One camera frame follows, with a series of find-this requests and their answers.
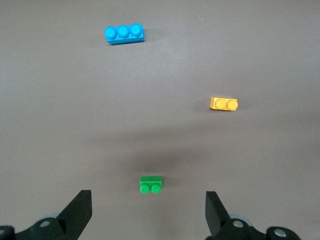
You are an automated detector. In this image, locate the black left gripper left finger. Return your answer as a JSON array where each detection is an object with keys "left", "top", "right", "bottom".
[{"left": 27, "top": 189, "right": 93, "bottom": 240}]

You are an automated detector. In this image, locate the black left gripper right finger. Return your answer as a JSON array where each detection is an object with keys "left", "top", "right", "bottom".
[{"left": 205, "top": 191, "right": 254, "bottom": 240}]

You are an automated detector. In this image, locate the yellow two-stud block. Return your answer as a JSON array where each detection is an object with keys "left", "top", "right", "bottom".
[{"left": 208, "top": 96, "right": 239, "bottom": 112}]

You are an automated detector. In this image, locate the green two-stud block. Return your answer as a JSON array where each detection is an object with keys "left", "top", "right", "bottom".
[{"left": 138, "top": 175, "right": 163, "bottom": 195}]

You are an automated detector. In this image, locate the blue three-stud block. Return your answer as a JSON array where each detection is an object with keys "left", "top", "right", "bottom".
[{"left": 104, "top": 23, "right": 146, "bottom": 46}]

